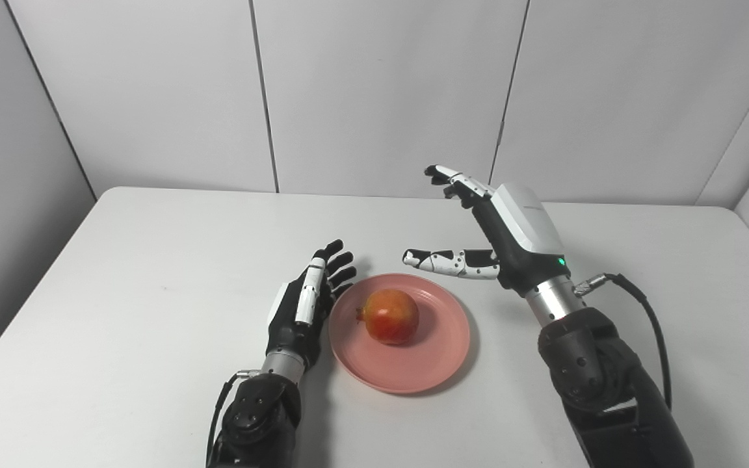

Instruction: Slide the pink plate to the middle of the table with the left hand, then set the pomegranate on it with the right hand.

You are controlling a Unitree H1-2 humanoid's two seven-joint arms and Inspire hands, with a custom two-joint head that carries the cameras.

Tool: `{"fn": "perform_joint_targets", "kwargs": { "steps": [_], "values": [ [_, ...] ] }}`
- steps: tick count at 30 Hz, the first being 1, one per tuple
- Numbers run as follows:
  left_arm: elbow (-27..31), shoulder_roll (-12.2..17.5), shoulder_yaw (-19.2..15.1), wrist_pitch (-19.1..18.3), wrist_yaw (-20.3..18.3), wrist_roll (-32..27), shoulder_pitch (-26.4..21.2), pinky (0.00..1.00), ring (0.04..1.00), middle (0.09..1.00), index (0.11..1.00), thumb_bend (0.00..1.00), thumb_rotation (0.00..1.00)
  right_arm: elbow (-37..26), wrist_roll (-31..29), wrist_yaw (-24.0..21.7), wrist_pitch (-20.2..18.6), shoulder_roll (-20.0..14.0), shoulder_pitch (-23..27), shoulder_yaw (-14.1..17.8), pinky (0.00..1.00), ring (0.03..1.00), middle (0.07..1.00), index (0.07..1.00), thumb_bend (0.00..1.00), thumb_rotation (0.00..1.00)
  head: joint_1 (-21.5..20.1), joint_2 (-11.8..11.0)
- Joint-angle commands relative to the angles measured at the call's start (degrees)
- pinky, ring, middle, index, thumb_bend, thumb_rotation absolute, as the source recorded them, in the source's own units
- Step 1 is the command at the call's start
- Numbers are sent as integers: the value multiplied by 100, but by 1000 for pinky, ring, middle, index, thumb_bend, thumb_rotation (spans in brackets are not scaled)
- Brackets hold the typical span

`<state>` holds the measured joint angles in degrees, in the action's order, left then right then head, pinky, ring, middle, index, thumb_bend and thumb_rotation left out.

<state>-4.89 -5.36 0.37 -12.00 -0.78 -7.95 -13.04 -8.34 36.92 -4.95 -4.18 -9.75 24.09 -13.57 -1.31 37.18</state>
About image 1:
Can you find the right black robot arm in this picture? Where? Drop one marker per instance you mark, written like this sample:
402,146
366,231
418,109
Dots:
602,383

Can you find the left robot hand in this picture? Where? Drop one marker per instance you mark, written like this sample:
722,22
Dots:
303,312

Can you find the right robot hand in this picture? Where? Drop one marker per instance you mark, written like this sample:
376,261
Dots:
511,244

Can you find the red pomegranate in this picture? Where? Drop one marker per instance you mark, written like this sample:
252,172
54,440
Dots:
389,316

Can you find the pink plate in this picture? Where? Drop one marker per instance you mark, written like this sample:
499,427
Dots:
400,333

